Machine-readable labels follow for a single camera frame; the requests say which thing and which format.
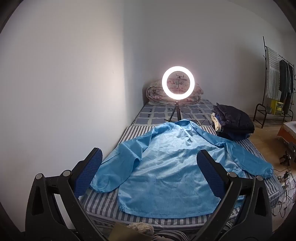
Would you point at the blue checked bed sheet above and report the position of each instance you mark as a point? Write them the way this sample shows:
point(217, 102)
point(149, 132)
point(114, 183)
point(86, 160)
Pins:
point(150, 113)

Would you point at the blue jacket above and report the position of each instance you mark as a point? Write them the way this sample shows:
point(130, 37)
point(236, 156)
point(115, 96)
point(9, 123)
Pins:
point(161, 166)

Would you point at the black metal clothes rack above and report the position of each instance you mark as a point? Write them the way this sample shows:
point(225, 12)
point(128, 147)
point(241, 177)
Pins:
point(254, 113)

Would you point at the cream cloth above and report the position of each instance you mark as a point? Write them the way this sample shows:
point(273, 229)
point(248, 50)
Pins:
point(217, 125)

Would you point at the striped bed sheet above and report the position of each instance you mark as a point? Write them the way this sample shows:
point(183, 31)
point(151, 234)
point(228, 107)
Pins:
point(101, 204)

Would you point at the beige fuzzy cloth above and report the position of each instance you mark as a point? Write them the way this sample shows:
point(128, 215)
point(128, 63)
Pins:
point(140, 228)

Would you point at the striped hanging towel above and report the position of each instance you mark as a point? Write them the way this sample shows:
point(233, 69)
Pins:
point(272, 74)

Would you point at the black tripod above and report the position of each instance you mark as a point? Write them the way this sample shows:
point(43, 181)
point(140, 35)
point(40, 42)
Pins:
point(178, 111)

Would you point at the dark hanging garment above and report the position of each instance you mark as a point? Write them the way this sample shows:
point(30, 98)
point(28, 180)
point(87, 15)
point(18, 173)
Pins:
point(285, 83)

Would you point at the black device on floor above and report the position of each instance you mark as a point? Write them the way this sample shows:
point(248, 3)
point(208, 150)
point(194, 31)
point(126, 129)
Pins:
point(288, 157)

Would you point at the yellow box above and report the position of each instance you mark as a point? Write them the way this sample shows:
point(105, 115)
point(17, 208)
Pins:
point(277, 107)

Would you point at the dark navy puffer jacket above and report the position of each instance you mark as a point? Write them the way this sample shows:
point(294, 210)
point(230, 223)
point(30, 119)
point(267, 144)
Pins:
point(235, 120)

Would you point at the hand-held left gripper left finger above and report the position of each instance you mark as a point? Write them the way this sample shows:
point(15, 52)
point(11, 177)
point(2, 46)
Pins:
point(89, 169)

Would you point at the orange and white covered furniture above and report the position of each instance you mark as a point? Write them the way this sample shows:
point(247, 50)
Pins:
point(288, 132)

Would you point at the floral folded quilt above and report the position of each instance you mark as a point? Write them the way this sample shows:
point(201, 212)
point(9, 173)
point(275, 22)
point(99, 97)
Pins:
point(155, 92)

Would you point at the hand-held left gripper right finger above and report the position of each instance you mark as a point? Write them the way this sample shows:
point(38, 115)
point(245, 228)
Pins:
point(209, 171)

